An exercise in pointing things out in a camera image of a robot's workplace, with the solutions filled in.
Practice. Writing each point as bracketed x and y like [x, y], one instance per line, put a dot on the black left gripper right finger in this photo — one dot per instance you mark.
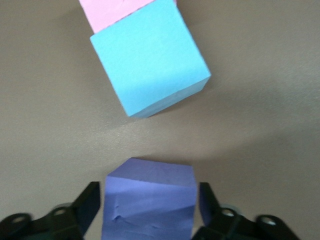
[225, 225]

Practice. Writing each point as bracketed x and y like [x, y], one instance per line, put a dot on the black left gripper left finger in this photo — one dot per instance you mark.
[62, 222]

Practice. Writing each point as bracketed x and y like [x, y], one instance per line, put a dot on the purple foam block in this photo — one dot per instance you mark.
[150, 205]

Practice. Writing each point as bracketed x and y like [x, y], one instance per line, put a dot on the light blue foam block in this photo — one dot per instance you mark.
[150, 62]

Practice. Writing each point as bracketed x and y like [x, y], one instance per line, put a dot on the brown table cover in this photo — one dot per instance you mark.
[250, 125]

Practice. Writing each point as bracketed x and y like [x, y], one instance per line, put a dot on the pink foam block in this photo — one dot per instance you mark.
[105, 12]

